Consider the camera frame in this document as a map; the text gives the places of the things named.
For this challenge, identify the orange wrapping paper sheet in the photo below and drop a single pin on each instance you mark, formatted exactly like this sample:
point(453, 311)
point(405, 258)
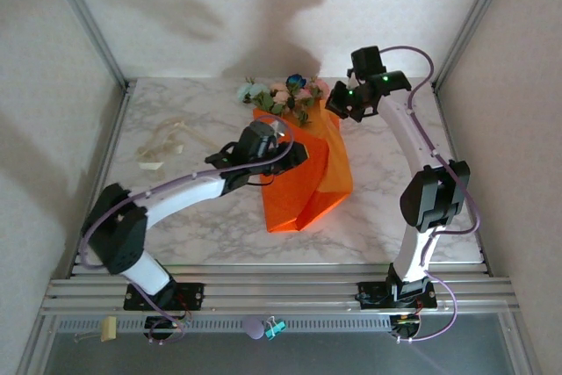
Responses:
point(298, 199)

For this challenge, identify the pink artificial flower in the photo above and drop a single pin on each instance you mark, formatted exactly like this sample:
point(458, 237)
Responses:
point(320, 87)

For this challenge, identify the peach artificial flower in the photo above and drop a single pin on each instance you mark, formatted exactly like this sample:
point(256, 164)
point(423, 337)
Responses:
point(281, 95)

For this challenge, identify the blue artificial rose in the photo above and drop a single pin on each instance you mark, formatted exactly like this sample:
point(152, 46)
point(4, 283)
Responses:
point(296, 81)

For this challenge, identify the cream ribbon with gold print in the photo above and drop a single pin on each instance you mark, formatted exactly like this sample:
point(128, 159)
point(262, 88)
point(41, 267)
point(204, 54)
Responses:
point(151, 166)

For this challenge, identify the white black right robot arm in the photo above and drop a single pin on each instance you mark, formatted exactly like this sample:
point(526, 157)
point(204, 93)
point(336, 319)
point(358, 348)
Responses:
point(432, 195)

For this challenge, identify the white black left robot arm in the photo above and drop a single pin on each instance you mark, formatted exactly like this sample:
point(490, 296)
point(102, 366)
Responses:
point(184, 197)

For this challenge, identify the teal binder clip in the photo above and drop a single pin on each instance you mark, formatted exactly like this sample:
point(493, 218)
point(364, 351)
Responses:
point(275, 329)

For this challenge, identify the purple round disc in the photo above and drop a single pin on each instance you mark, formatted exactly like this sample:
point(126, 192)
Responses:
point(253, 327)

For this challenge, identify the cream binder clip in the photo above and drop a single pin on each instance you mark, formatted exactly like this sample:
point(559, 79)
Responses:
point(108, 329)

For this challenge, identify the aluminium side rail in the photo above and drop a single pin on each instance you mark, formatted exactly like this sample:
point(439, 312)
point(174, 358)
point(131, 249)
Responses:
point(448, 129)
point(102, 173)

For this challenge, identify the aluminium frame post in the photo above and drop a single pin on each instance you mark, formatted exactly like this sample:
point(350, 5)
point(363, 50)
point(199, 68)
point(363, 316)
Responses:
point(88, 19)
point(473, 19)

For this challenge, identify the aluminium frame rail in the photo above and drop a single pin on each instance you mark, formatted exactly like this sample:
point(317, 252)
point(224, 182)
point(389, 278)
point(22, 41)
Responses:
point(281, 291)

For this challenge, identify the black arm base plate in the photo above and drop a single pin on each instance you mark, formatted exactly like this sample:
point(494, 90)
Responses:
point(369, 296)
point(189, 293)

